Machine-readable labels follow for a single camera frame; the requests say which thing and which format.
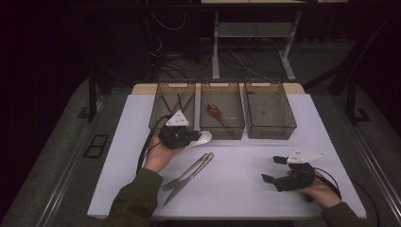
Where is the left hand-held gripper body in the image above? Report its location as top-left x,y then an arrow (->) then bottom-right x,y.
158,109 -> 192,150

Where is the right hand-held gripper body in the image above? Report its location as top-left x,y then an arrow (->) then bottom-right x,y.
273,148 -> 327,193

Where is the white ceramic spoon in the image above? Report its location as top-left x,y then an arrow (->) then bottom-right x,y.
183,131 -> 213,151

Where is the metal fork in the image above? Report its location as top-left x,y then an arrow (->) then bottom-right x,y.
161,152 -> 210,192

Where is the smoky transparent plastic bin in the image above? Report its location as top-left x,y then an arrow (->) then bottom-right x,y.
244,81 -> 298,140
200,82 -> 246,141
148,82 -> 197,141

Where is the red-brown wooden spoon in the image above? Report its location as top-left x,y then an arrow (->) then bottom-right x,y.
206,103 -> 235,136

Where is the metal knife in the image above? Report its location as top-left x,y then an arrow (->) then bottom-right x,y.
163,152 -> 215,208

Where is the person's left hand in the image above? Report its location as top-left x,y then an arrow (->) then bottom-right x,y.
143,133 -> 187,174

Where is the person's right hand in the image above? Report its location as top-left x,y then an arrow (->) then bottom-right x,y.
294,171 -> 342,211

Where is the white table cover sheet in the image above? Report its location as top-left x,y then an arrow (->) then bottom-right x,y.
87,93 -> 368,220

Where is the black metal stand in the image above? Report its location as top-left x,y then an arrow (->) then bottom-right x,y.
346,79 -> 372,125
87,70 -> 98,124

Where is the left hand-held gripper cable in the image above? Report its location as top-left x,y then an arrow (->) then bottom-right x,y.
135,114 -> 171,174

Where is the hand-held gripper cable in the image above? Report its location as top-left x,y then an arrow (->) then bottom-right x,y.
313,169 -> 381,227
135,114 -> 171,174

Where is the right hand-held gripper cable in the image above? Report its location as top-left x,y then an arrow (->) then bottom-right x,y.
313,169 -> 381,227

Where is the black floor cable bundle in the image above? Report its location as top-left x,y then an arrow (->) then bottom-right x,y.
146,31 -> 212,79

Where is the metal floor rail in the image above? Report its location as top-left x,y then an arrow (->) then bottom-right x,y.
39,124 -> 96,227
344,116 -> 401,218

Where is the white floor cable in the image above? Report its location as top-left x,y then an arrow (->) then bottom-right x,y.
226,48 -> 269,79

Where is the white metal desk frame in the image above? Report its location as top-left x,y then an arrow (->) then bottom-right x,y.
200,0 -> 349,81

